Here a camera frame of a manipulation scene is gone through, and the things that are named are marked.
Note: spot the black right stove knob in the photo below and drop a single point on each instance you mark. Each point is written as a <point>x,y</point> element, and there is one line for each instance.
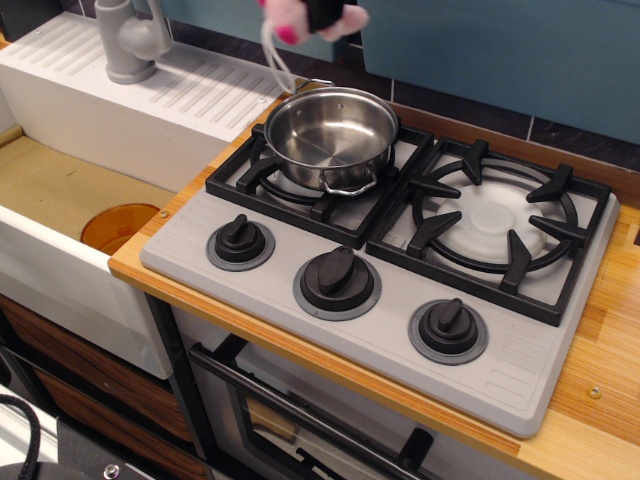
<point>448,332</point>

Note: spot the black middle stove knob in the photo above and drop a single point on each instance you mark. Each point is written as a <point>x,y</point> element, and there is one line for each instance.
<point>337,286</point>

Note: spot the black burner grate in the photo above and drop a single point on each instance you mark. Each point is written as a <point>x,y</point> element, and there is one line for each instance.
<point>521,236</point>
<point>250,179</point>

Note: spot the black stove knob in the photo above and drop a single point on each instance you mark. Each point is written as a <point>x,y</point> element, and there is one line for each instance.
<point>337,286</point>
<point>448,332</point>
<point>240,245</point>

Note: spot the grey toy faucet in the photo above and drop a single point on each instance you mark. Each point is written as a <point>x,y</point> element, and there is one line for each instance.
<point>131,45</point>

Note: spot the white toy sink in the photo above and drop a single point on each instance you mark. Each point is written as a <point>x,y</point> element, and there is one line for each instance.
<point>74,144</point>

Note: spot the stainless steel pan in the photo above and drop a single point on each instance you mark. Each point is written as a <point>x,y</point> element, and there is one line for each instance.
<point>335,140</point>

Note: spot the black right burner grate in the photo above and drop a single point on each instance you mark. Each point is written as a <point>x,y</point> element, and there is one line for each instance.
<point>521,236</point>

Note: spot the orange plastic bowl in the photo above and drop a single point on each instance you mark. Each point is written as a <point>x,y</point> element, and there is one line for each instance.
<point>112,228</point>

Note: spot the grey toy stove top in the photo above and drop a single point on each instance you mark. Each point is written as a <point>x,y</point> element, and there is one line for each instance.
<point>508,386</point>

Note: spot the black left burner grate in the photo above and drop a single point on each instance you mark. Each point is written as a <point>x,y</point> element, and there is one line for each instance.
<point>250,179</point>

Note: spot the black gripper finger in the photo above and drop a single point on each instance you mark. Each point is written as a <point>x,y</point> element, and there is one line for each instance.
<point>322,14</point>

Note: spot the oven door with black handle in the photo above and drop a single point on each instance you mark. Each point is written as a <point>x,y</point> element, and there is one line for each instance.
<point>287,422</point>

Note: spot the pink stuffed pig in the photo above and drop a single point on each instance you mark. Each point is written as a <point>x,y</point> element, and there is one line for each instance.
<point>286,21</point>

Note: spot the black left stove knob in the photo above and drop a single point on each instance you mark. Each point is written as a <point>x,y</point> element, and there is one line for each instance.
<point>240,245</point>

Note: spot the wooden drawer fronts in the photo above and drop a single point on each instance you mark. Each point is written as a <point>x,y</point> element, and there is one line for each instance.
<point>104,396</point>

